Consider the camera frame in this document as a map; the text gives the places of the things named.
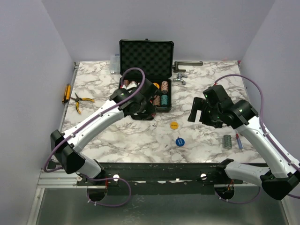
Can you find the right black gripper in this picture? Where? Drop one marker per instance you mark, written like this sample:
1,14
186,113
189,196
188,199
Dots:
201,104

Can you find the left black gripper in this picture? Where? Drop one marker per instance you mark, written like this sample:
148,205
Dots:
148,114

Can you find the brown red chip stack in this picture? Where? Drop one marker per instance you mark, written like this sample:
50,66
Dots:
157,100

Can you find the yellow round button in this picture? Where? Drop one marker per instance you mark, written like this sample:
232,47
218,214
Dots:
174,125

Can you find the blue round button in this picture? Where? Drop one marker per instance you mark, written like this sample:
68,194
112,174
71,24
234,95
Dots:
180,142

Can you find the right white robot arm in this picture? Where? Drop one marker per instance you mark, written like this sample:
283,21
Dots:
282,173

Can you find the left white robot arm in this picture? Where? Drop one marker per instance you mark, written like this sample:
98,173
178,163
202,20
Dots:
68,146

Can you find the black poker set case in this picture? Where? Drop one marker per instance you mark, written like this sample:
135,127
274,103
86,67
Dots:
155,58

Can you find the brown chip stack far left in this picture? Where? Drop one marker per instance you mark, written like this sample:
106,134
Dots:
126,82

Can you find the grey green chip stack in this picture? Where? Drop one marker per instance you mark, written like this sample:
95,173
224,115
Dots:
227,141

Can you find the blue pen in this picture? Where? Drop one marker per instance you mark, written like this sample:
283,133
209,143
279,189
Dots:
239,142

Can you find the silver metal tap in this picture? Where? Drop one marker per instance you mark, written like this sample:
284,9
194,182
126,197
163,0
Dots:
180,78

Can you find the clear plastic organizer box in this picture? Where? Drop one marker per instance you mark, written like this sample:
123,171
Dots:
114,66

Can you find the orange black utility knife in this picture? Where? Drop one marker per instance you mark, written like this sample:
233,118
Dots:
67,93

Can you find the grey metal door handle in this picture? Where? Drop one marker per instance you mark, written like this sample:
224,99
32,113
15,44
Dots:
176,65

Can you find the yellow handled pliers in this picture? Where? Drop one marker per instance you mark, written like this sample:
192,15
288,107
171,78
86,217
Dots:
78,99

